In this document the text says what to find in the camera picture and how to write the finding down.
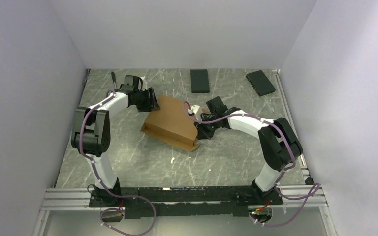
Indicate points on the black flat network switch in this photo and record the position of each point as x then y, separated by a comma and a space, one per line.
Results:
260, 83

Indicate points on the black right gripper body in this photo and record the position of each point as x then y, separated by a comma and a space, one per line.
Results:
208, 130

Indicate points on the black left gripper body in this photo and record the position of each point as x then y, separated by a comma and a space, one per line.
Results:
142, 101

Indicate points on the small black box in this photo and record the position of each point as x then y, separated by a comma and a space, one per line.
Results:
199, 81

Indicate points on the black hammer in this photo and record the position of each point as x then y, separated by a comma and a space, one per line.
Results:
113, 76

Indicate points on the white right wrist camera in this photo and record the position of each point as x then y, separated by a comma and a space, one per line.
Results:
195, 111

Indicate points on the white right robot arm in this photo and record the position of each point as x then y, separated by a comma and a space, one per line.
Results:
279, 143

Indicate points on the brown cardboard box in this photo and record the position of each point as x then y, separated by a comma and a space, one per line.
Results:
171, 125

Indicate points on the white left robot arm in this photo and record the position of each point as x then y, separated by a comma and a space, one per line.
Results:
91, 132

